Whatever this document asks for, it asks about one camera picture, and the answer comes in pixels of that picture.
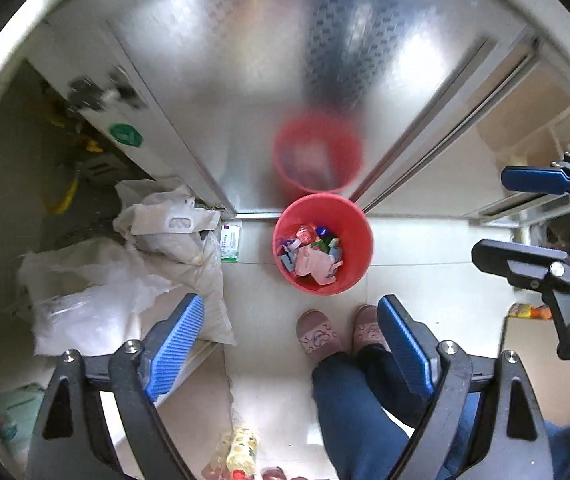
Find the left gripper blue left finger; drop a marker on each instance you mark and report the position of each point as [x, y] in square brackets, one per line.
[167, 346]

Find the red trash bin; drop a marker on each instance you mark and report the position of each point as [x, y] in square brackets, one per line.
[322, 244]

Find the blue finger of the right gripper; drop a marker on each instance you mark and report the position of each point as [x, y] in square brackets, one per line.
[535, 180]

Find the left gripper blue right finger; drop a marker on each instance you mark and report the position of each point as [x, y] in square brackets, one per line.
[412, 344]

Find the pink right slipper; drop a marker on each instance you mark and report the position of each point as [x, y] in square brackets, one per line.
[365, 329]

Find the grey plastic sack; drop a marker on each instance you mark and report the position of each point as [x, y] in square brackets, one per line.
[93, 295]

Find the yellow drink bottle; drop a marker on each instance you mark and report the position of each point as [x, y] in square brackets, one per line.
[242, 458]

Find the white green medicine box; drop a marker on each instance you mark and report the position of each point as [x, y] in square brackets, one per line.
[230, 236]

